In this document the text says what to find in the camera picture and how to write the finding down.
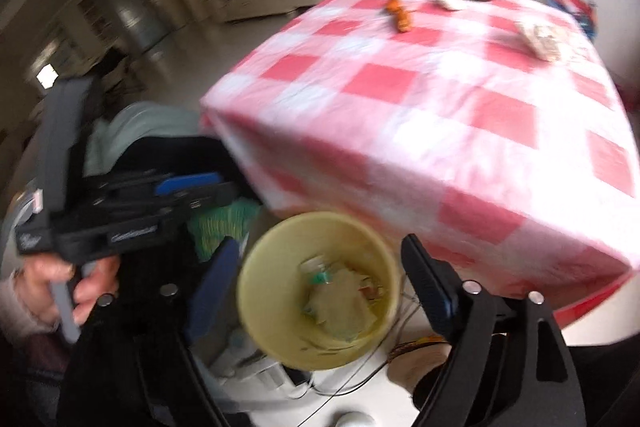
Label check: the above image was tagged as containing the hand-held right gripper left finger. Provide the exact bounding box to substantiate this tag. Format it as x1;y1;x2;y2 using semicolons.
60;237;243;427

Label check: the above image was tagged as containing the orange carrot toy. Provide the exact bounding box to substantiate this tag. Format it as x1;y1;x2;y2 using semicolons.
385;0;416;32

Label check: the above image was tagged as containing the person's left hand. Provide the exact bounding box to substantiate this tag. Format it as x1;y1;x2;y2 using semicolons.
15;254;122;333

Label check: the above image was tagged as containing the blue green snack bag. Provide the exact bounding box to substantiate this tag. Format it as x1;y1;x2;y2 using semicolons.
300;267;383;343

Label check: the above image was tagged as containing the white plastic box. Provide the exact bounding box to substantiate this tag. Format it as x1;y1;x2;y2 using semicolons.
207;332;313;395

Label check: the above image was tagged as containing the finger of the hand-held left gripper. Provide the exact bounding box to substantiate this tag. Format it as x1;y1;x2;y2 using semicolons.
100;184;242;223
97;171;224;198

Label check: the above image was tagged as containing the red white checked tablecloth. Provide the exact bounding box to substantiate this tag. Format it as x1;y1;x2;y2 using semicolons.
199;0;640;328

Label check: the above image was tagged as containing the person's left forearm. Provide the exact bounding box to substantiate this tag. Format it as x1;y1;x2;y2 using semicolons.
0;277;51;348

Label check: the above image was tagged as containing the green patterned cloth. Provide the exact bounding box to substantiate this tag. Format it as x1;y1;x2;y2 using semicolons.
187;199;263;260

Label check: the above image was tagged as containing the yellow plastic bin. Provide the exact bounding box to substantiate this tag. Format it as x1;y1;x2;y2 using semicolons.
236;212;402;372

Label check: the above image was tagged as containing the black floor cable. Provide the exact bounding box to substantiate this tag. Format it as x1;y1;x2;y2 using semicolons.
295;302;436;427

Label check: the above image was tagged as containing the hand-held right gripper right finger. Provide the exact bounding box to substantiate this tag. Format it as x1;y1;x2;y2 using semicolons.
400;233;588;427

